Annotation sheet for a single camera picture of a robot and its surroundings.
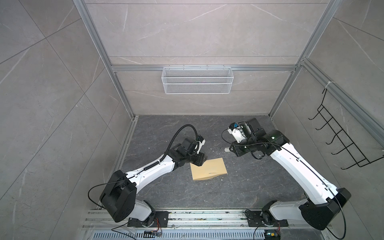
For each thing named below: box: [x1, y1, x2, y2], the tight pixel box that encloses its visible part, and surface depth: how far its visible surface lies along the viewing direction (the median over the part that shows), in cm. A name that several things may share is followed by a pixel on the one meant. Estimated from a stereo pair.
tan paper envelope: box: [189, 157, 228, 181], surface depth 92 cm
